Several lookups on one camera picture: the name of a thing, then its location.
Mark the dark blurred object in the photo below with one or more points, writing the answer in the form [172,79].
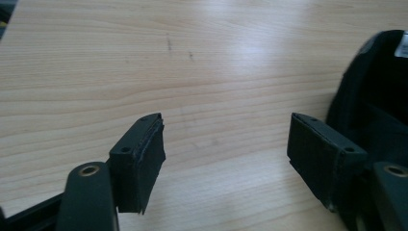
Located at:
[5,12]

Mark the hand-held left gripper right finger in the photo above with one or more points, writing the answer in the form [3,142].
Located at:
[316,154]

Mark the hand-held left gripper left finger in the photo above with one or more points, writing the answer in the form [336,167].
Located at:
[136,160]

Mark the black shoe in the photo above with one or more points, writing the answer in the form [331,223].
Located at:
[356,93]

